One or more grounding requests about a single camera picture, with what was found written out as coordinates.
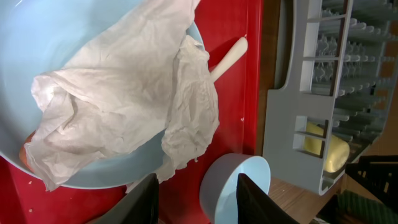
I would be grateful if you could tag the orange food piece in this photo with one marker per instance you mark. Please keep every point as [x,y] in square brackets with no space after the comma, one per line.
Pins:
[22,152]

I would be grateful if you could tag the yellow plastic cup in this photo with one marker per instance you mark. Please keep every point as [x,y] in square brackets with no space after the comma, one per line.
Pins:
[338,152]

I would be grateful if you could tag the crumpled white napkin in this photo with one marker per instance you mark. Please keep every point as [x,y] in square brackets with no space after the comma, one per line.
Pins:
[142,76]

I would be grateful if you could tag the light blue plate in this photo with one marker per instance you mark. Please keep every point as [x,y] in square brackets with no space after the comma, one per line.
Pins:
[87,88]

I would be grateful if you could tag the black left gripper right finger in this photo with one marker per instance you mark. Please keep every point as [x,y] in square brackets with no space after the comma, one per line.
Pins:
[256,207]

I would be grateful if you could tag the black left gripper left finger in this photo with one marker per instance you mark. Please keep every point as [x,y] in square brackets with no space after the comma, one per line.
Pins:
[139,206]

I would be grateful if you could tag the grey dishwasher rack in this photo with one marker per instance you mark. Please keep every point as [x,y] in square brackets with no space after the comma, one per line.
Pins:
[328,83]

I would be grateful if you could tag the light blue bowl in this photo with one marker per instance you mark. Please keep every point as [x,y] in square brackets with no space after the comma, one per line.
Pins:
[219,186]

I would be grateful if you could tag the white spoon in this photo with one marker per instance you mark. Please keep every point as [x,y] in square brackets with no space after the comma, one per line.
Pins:
[232,56]

